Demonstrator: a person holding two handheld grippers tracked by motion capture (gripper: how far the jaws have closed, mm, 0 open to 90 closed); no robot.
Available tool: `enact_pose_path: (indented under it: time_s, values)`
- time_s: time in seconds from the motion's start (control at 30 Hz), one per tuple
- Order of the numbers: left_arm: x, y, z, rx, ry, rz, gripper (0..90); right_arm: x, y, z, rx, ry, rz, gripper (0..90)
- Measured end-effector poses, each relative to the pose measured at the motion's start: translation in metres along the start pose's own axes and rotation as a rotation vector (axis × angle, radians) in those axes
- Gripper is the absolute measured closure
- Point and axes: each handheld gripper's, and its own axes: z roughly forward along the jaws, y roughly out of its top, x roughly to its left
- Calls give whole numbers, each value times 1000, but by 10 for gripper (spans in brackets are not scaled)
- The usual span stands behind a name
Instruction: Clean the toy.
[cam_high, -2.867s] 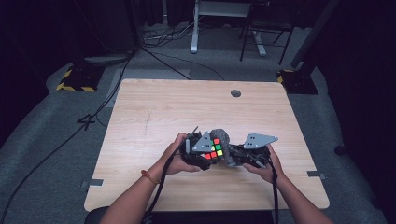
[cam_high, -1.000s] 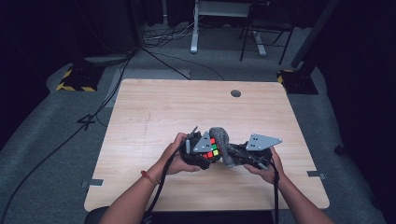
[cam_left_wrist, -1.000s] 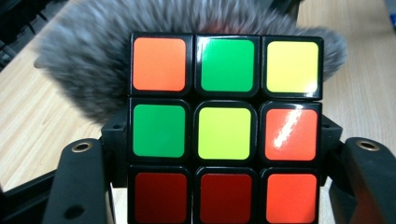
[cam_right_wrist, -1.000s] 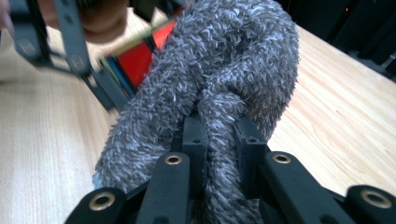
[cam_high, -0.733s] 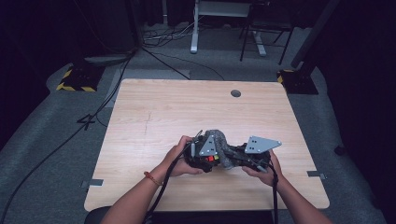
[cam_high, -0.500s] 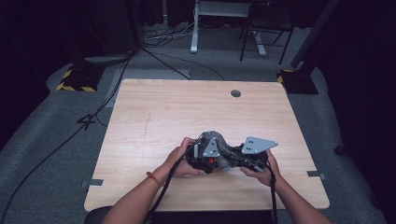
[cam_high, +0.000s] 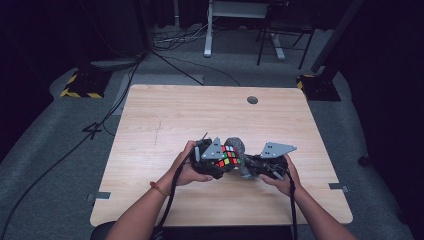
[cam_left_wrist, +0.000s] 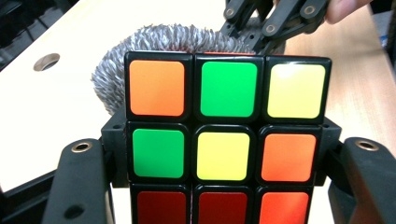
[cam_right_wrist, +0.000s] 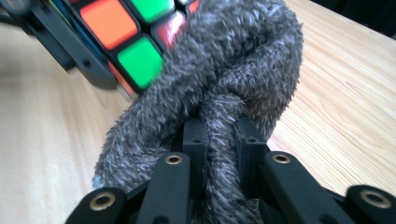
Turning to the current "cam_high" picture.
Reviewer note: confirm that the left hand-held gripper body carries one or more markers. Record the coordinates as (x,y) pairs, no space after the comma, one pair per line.
(206,163)

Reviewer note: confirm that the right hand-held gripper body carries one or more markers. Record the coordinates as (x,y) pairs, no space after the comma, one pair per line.
(275,165)

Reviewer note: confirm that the multicoloured puzzle cube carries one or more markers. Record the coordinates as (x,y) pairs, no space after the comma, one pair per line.
(230,156)

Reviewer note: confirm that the grey fluffy cloth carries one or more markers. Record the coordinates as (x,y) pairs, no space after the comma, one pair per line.
(241,146)

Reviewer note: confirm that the person's left hand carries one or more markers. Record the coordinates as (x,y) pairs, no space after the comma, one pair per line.
(185,170)

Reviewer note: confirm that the person's right hand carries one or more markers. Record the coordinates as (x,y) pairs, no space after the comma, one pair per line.
(288,183)

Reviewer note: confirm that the grey round table grommet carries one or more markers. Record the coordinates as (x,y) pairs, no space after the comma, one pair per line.
(252,100)

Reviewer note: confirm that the person's dark clothing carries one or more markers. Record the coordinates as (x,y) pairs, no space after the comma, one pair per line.
(216,234)

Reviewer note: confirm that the grey tape strip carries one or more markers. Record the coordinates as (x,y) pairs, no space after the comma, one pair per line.
(338,186)
(101,195)

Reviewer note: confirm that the black yellow striped base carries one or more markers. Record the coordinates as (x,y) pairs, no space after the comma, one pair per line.
(320,88)
(85,85)

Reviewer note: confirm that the black caster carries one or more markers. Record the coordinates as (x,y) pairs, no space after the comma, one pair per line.
(364,161)

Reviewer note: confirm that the black chair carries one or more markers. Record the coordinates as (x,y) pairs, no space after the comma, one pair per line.
(290,20)

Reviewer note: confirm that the black slanted pole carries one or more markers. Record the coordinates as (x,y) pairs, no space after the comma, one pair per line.
(336,33)

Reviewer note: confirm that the white desk frame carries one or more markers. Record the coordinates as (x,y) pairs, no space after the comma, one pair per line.
(208,33)

